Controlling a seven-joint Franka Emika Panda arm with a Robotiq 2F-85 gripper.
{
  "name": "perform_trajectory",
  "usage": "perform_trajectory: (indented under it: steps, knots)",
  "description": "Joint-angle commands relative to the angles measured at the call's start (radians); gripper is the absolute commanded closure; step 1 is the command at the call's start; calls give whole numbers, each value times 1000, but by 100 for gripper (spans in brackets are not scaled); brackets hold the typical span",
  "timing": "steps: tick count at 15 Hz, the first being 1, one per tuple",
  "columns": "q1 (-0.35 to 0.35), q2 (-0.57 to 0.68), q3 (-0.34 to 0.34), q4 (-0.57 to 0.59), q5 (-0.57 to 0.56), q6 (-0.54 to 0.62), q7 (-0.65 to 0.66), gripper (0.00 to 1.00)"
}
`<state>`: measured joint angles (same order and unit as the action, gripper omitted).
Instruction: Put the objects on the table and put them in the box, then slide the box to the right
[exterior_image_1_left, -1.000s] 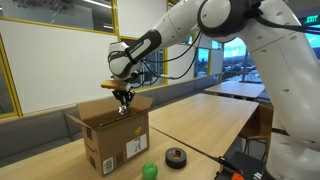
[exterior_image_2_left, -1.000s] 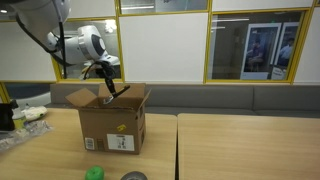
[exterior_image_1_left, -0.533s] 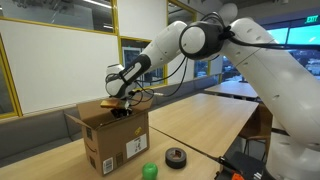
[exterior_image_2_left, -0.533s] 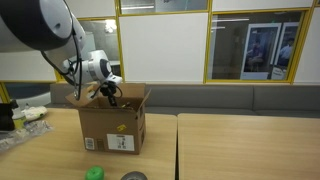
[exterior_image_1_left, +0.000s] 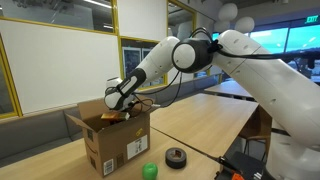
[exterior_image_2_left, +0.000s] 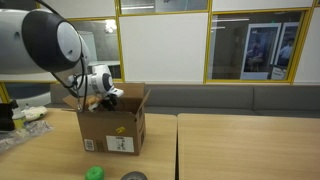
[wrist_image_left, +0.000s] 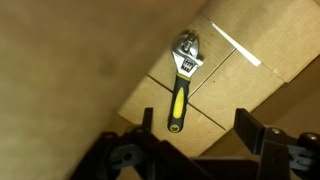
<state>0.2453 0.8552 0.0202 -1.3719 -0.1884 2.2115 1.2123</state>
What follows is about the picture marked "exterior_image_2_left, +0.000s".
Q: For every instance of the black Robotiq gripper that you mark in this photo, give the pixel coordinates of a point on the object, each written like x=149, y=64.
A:
x=110, y=102

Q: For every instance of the green toy apple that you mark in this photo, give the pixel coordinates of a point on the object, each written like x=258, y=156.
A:
x=94, y=174

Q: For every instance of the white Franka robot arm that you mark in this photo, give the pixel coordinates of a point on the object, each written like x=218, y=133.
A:
x=20, y=40

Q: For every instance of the brown cardboard box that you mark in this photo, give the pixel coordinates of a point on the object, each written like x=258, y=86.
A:
x=110, y=133

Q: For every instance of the yellow framed glass window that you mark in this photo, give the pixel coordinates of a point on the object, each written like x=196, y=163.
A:
x=103, y=40
x=163, y=6
x=233, y=46

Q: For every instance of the white and yellow soft object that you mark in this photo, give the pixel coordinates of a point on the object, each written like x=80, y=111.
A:
x=35, y=113

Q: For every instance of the clear plastic bag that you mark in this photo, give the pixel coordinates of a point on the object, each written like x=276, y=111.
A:
x=23, y=133

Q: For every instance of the small bottle with yellow label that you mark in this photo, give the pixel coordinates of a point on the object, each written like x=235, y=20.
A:
x=19, y=120

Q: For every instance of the black device block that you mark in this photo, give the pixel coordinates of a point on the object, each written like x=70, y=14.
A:
x=6, y=116

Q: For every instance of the grey upholstered bench sofa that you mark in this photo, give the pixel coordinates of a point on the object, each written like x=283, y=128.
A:
x=216, y=98

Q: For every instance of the poster with seated person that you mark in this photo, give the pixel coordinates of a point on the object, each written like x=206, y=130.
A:
x=258, y=50

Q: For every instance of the poster with person in blue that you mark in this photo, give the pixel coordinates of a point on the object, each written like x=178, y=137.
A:
x=286, y=46

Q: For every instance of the olive brown wrist camera mount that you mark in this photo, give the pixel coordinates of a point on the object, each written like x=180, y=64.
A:
x=93, y=101

